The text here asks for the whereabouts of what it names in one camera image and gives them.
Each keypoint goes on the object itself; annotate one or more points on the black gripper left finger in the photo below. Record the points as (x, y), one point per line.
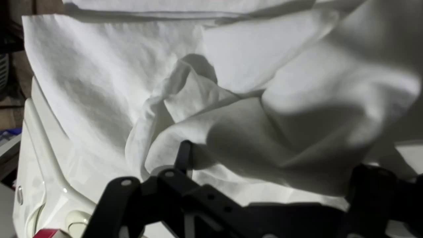
(123, 207)

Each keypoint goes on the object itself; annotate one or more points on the white towel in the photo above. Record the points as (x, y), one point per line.
(265, 110)

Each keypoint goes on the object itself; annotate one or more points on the white washing machine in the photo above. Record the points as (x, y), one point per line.
(48, 176)

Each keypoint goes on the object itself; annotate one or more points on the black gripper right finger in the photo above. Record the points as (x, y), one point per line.
(388, 203)

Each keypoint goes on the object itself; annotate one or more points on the pink box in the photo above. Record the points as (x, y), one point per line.
(51, 233)

